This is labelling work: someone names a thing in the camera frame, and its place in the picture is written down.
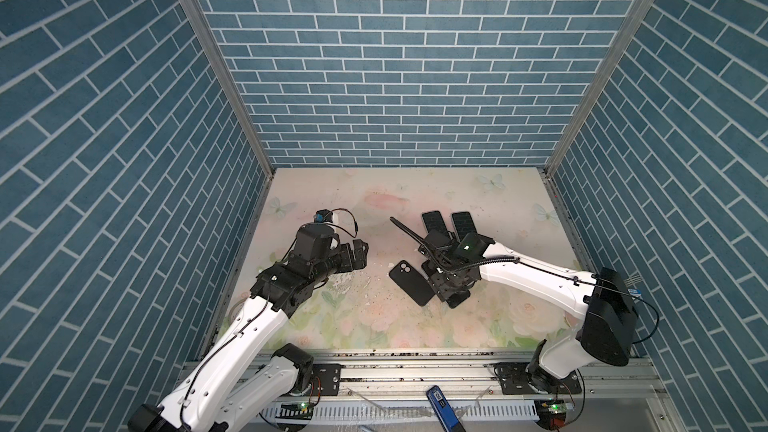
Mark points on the white phone black screen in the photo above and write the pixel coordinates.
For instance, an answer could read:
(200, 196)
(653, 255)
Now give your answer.
(463, 224)

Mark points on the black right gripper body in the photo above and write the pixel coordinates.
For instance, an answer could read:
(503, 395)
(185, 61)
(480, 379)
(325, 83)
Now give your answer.
(442, 281)

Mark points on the aluminium corner post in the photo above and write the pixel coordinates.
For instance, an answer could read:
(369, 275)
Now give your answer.
(619, 45)
(210, 47)

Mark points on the blue handheld device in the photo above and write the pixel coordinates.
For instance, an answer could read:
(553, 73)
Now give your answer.
(443, 410)

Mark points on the aluminium corner post right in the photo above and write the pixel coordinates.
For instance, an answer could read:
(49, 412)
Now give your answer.
(619, 45)

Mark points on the aluminium corner post left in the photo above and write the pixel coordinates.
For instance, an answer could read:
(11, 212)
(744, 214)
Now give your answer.
(210, 47)

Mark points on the blue phone black screen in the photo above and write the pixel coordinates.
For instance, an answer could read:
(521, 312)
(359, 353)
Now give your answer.
(434, 222)

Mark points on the purple phone black screen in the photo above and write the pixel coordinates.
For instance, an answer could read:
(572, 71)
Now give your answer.
(457, 298)

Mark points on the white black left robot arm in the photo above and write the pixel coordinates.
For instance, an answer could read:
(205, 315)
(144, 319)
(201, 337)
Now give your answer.
(212, 397)

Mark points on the black phone case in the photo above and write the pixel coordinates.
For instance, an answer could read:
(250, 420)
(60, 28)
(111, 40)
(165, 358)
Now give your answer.
(412, 282)

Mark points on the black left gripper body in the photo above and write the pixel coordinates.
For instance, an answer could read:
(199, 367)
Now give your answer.
(338, 260)

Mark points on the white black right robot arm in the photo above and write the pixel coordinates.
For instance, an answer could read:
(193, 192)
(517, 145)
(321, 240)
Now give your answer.
(600, 302)

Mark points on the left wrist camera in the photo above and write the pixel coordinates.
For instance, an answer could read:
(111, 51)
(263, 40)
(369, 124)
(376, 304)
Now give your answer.
(325, 216)

